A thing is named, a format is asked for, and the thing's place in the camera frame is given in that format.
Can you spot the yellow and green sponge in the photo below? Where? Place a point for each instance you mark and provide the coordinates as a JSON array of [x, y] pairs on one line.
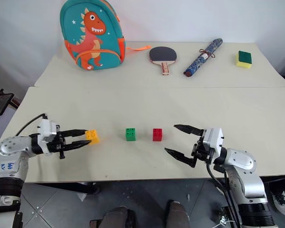
[[244, 60]]

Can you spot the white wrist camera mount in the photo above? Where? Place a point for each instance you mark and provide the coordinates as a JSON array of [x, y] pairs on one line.
[[47, 129], [213, 140]]

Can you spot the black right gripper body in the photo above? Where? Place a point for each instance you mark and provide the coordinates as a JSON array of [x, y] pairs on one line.
[[203, 152]]

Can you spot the yellow toy brick cube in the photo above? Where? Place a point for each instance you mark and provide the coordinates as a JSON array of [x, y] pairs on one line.
[[93, 137]]

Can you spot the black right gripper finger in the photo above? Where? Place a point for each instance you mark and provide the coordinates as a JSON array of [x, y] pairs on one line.
[[188, 129], [180, 158]]

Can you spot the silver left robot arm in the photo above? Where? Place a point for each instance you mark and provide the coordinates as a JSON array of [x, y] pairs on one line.
[[13, 147]]

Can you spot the black table tennis paddle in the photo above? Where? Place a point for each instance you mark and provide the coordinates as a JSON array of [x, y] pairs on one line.
[[162, 55]]

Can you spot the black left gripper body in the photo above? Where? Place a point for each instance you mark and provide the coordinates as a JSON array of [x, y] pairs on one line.
[[54, 146]]

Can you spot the green toy brick cube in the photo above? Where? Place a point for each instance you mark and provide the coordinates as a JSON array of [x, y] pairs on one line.
[[130, 135]]

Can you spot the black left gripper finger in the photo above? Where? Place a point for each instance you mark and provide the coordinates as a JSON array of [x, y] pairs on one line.
[[76, 145], [73, 133]]

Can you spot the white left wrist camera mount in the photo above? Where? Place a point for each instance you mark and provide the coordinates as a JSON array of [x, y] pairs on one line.
[[47, 129]]

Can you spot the red toy brick cube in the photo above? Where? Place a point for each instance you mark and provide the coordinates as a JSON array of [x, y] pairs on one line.
[[157, 135]]

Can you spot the white sneaker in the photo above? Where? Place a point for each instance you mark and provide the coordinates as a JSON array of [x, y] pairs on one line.
[[282, 202]]

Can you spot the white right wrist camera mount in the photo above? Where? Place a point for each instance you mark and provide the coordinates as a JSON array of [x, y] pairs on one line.
[[213, 140]]

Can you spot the black metal stand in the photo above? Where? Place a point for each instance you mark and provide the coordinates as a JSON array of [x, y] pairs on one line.
[[0, 102]]

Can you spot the teal dinosaur backpack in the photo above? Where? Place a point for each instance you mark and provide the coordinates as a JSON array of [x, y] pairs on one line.
[[92, 40]]

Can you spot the blue patterned rolled scroll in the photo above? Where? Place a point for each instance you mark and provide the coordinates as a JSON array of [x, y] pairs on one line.
[[203, 58]]

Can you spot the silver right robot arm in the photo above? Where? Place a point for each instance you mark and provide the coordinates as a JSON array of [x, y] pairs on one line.
[[244, 175]]

